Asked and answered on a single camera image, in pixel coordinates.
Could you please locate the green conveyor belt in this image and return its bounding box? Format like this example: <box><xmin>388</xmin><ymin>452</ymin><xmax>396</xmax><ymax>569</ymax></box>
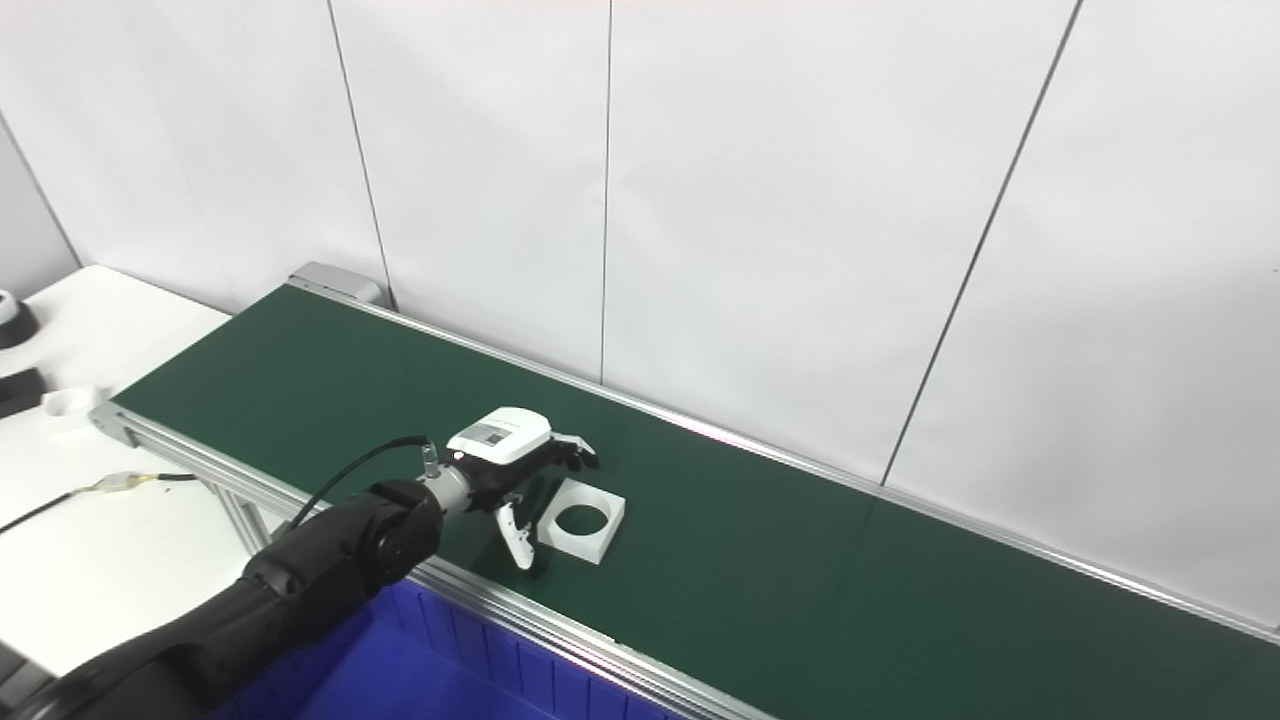
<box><xmin>90</xmin><ymin>262</ymin><xmax>1280</xmax><ymax>720</ymax></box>
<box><xmin>112</xmin><ymin>284</ymin><xmax>1280</xmax><ymax>720</ymax></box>

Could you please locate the black block object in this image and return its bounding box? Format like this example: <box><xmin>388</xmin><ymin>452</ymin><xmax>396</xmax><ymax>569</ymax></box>
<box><xmin>0</xmin><ymin>367</ymin><xmax>46</xmax><ymax>419</ymax></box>

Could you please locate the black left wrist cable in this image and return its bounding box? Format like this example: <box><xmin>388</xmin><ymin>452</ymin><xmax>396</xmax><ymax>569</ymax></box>
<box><xmin>290</xmin><ymin>435</ymin><xmax>441</xmax><ymax>531</ymax></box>

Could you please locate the white part on table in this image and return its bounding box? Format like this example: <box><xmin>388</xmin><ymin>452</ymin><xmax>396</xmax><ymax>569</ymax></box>
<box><xmin>40</xmin><ymin>385</ymin><xmax>101</xmax><ymax>419</ymax></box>

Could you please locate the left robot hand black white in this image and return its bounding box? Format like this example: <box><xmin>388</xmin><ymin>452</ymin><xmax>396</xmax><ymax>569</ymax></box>
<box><xmin>445</xmin><ymin>405</ymin><xmax>599</xmax><ymax>573</ymax></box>

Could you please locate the black round object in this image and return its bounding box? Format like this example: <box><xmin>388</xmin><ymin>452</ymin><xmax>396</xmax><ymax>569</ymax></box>
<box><xmin>0</xmin><ymin>290</ymin><xmax>39</xmax><ymax>351</ymax></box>

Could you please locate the grey conveyor end housing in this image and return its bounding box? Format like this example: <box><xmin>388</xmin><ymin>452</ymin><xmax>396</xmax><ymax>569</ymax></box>
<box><xmin>288</xmin><ymin>262</ymin><xmax>386</xmax><ymax>306</ymax></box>

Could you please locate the cable with yellow connector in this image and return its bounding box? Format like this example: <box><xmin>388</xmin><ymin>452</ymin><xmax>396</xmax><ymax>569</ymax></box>
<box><xmin>0</xmin><ymin>470</ymin><xmax>199</xmax><ymax>536</ymax></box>

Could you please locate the blue plastic bin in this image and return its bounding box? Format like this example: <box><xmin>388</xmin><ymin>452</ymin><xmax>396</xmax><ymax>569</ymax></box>
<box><xmin>205</xmin><ymin>580</ymin><xmax>691</xmax><ymax>720</ymax></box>

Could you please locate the aluminium conveyor leg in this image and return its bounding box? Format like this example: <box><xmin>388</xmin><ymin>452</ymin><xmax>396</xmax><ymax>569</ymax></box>
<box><xmin>205</xmin><ymin>480</ymin><xmax>301</xmax><ymax>556</ymax></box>

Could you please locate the white square part with hole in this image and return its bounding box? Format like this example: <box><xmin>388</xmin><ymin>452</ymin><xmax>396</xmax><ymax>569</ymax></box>
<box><xmin>533</xmin><ymin>477</ymin><xmax>627</xmax><ymax>566</ymax></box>

